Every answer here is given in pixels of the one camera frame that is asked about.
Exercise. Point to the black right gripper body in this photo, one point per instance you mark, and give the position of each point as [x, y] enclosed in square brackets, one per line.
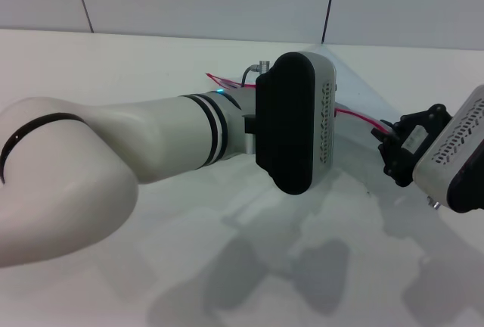
[417, 145]

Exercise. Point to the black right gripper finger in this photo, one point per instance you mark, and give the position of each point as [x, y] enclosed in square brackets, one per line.
[389, 162]
[423, 117]

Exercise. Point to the clear document bag red zip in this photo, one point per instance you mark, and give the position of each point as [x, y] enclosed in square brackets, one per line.
[355, 88]

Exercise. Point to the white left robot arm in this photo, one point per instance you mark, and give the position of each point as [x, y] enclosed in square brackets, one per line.
[113, 145]

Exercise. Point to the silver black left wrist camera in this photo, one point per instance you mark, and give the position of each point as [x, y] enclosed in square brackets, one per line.
[291, 126]

